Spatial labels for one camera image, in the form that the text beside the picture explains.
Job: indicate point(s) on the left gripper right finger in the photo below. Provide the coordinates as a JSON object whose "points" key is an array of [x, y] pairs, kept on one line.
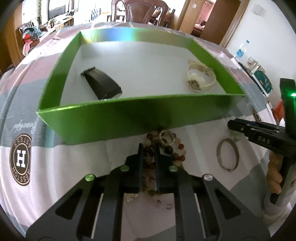
{"points": [[167, 174]]}

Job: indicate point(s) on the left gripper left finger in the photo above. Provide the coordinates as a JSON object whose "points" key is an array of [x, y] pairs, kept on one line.
{"points": [[128, 177]]}

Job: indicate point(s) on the black wristwatch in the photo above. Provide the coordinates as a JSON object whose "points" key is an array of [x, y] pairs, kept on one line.
{"points": [[102, 84]]}

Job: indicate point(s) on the cream white wristwatch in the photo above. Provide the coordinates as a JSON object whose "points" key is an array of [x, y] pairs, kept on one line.
{"points": [[200, 77]]}

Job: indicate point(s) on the operator right hand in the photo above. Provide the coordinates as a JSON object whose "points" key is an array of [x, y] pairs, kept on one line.
{"points": [[273, 176]]}

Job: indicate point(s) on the red box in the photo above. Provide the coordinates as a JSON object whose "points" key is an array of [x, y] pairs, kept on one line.
{"points": [[279, 112]]}

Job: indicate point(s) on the green book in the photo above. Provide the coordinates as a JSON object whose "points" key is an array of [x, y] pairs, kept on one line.
{"points": [[263, 82]]}

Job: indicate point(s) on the striped plaid tablecloth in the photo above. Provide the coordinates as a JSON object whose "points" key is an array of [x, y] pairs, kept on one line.
{"points": [[38, 167]]}

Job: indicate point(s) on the clear water bottle blue label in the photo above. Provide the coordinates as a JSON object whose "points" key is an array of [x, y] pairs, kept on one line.
{"points": [[241, 51]]}

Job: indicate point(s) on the green cardboard box tray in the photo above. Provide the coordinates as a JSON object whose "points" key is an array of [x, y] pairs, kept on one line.
{"points": [[150, 66]]}

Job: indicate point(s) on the dark wooden dining chair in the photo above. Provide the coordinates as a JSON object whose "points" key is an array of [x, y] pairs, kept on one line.
{"points": [[143, 12]]}

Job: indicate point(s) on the wooden tv cabinet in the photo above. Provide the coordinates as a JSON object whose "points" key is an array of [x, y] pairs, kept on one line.
{"points": [[67, 22]]}

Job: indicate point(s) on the wooden armchair with clothes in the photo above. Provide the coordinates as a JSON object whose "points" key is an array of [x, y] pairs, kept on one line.
{"points": [[29, 36]]}

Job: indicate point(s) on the black television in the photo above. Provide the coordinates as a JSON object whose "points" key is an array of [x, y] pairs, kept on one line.
{"points": [[57, 8]]}

